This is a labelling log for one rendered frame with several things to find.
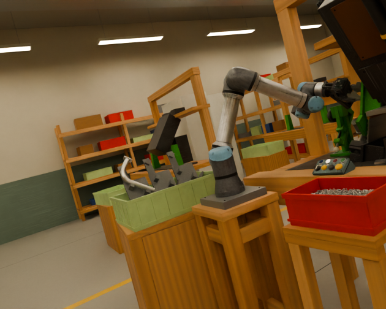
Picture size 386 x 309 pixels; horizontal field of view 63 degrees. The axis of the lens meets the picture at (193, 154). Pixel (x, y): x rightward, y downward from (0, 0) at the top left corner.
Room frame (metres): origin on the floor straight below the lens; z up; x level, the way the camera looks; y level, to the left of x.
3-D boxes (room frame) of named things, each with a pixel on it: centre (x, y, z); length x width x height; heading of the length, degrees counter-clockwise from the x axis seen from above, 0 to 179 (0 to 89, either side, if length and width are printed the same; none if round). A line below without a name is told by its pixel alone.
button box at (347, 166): (1.34, -0.57, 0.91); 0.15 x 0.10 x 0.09; 31
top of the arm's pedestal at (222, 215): (1.55, -0.13, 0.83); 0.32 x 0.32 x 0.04; 24
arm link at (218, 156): (1.55, -0.13, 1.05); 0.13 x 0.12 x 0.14; 179
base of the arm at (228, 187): (1.55, -0.13, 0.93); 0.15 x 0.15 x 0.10
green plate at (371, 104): (1.36, -0.83, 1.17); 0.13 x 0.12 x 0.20; 31
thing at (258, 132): (7.80, -2.02, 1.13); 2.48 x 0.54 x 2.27; 28
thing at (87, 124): (7.82, 1.54, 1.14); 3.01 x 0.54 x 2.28; 118
